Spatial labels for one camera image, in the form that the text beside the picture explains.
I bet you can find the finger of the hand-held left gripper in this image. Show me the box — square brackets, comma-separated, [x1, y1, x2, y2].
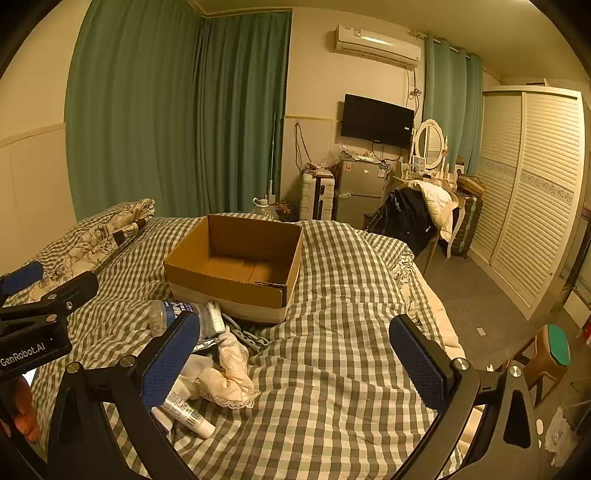
[0, 261, 44, 305]
[0, 271, 100, 325]

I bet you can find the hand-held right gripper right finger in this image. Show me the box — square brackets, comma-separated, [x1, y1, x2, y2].
[389, 315, 541, 480]

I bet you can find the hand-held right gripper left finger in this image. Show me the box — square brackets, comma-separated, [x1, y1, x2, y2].
[48, 313, 201, 480]

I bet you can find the white sock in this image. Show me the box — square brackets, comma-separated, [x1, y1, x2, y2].
[178, 351, 215, 398]

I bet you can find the white mug dark rim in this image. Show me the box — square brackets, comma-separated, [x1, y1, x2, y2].
[148, 299, 206, 337]

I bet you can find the white cream tube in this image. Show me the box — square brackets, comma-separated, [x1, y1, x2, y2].
[152, 392, 216, 439]

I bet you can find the small white bottle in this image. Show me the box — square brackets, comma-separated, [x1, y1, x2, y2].
[198, 339, 260, 409]

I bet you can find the cardboard box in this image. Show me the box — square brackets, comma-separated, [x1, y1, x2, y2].
[164, 213, 304, 324]

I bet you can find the person's left hand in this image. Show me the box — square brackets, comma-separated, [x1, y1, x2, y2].
[9, 376, 47, 445]

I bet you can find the cream bed sheet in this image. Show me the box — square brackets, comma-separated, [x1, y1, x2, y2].
[392, 256, 467, 365]

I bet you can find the floral quilt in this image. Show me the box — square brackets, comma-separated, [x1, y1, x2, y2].
[34, 198, 156, 296]

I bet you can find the green checked blanket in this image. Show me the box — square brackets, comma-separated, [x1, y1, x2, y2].
[0, 215, 462, 480]

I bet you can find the wooden chair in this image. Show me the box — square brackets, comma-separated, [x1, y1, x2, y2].
[421, 231, 440, 276]

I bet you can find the wooden stool green cushion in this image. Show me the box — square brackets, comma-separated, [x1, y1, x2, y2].
[507, 323, 573, 408]

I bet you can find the dark suitcase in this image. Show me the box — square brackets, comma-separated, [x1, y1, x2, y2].
[447, 193, 484, 259]

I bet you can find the white plastic bag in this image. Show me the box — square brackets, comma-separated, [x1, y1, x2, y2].
[545, 406, 583, 456]

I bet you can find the white padded jacket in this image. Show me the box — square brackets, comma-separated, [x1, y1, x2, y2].
[406, 180, 458, 239]

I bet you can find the clear water jug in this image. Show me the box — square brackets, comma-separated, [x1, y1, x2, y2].
[252, 196, 280, 221]

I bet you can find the silver small fridge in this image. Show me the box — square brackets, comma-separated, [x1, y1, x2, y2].
[336, 158, 391, 229]

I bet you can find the brown woven bag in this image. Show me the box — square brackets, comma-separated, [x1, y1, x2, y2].
[457, 174, 486, 197]

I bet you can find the wide green curtain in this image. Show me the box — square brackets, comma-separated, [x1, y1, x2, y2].
[65, 0, 205, 222]

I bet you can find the patterned brown bag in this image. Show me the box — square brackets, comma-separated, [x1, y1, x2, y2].
[274, 199, 300, 222]

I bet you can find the white ribbed suitcase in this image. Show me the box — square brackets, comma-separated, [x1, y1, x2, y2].
[299, 173, 335, 222]

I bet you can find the white louvred wardrobe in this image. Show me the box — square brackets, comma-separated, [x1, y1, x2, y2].
[468, 85, 585, 322]

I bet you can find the clear plastic bag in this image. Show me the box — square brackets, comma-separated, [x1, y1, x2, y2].
[338, 142, 371, 160]

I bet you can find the white oval vanity mirror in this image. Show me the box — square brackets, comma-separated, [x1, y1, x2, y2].
[412, 119, 450, 172]

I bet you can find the white mop pole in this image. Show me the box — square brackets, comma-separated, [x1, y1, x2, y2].
[268, 113, 278, 204]

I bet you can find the green corner curtain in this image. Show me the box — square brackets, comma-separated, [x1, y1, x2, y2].
[196, 11, 293, 215]

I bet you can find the narrow green curtain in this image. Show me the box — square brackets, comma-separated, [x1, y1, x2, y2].
[424, 34, 484, 172]

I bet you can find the white air conditioner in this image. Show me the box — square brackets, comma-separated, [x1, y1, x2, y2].
[331, 24, 423, 69]

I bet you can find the dark wall cable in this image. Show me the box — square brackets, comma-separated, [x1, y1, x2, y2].
[294, 122, 315, 172]

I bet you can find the black wall television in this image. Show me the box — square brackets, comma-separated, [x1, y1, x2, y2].
[341, 93, 415, 149]

